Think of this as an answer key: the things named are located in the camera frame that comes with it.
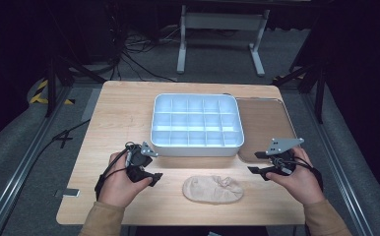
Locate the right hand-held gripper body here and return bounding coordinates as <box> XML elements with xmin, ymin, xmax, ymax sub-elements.
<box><xmin>264</xmin><ymin>137</ymin><xmax>305</xmax><ymax>176</ymax></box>

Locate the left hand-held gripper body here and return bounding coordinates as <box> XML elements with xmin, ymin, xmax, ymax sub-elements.
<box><xmin>125</xmin><ymin>141</ymin><xmax>159</xmax><ymax>184</ymax></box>

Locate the beige sock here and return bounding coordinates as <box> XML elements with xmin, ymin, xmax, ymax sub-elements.
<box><xmin>181</xmin><ymin>175</ymin><xmax>245</xmax><ymax>206</ymax></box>

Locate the person's left hand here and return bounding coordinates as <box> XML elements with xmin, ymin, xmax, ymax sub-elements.
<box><xmin>97</xmin><ymin>150</ymin><xmax>154</xmax><ymax>208</ymax></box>

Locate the person's right hand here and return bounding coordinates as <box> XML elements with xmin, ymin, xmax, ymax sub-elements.
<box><xmin>265</xmin><ymin>147</ymin><xmax>326</xmax><ymax>207</ymax></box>

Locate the brown tray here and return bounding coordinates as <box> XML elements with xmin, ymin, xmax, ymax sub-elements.
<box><xmin>234</xmin><ymin>96</ymin><xmax>304</xmax><ymax>164</ymax></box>

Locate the white compartment box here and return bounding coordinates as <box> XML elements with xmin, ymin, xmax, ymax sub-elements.
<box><xmin>150</xmin><ymin>92</ymin><xmax>246</xmax><ymax>158</ymax></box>

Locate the black tripod stand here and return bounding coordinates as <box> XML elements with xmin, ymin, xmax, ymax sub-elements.
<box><xmin>43</xmin><ymin>0</ymin><xmax>107</xmax><ymax>118</ymax></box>
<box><xmin>271</xmin><ymin>45</ymin><xmax>328</xmax><ymax>125</ymax></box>

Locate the yellow black hazard tape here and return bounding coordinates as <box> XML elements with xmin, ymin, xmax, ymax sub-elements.
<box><xmin>29</xmin><ymin>79</ymin><xmax>77</xmax><ymax>106</ymax></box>

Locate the white metal stand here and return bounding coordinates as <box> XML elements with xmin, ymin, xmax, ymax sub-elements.
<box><xmin>175</xmin><ymin>4</ymin><xmax>272</xmax><ymax>78</ymax></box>

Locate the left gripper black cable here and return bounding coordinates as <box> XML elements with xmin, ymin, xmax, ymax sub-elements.
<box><xmin>94</xmin><ymin>141</ymin><xmax>137</xmax><ymax>202</ymax></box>

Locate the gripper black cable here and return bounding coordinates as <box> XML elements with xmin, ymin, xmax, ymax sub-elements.
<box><xmin>274</xmin><ymin>155</ymin><xmax>324</xmax><ymax>193</ymax></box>
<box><xmin>94</xmin><ymin>141</ymin><xmax>137</xmax><ymax>202</ymax></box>

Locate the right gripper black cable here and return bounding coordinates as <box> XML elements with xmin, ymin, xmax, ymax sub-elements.
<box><xmin>274</xmin><ymin>155</ymin><xmax>324</xmax><ymax>193</ymax></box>

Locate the aluminium floor rail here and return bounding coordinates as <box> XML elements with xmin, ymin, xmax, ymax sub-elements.
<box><xmin>300</xmin><ymin>92</ymin><xmax>373</xmax><ymax>236</ymax></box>
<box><xmin>0</xmin><ymin>86</ymin><xmax>75</xmax><ymax>236</ymax></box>

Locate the black floor cable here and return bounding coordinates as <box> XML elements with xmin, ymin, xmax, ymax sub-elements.
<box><xmin>0</xmin><ymin>119</ymin><xmax>92</xmax><ymax>236</ymax></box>

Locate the bundle of black floor cables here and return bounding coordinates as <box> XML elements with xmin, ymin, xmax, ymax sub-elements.
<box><xmin>108</xmin><ymin>28</ymin><xmax>179</xmax><ymax>84</ymax></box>

